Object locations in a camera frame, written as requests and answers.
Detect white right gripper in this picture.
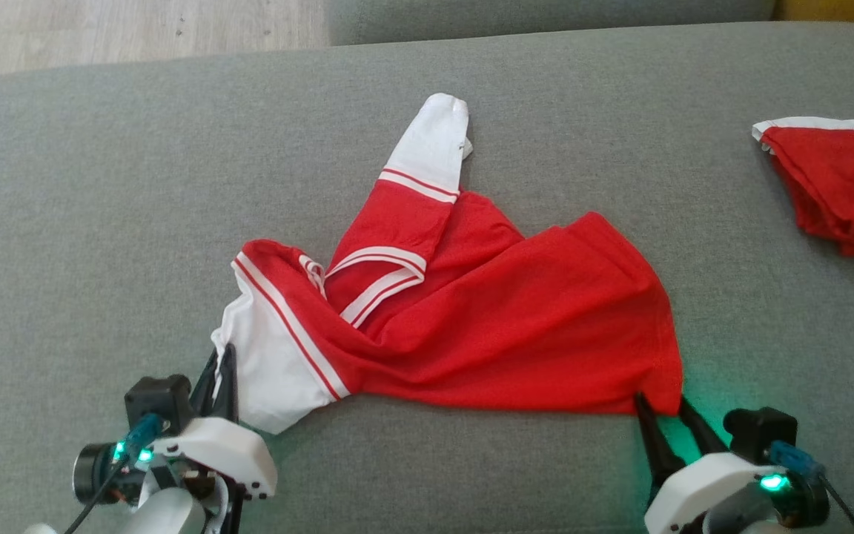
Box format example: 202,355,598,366
632,392,785,534

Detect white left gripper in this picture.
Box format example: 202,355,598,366
148,342,279,501

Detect red and white lettered jersey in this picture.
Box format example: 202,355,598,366
210,93,686,436

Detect red shorts with white stripe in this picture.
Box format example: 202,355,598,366
752,116,854,259

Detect large grey sofa seat cushion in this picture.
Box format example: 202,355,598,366
0,21,854,534

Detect small grey sofa cushion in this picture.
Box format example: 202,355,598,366
325,0,778,47

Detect mustard yellow upholstered panel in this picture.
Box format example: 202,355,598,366
773,0,854,35

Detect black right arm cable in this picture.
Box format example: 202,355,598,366
767,441,854,534

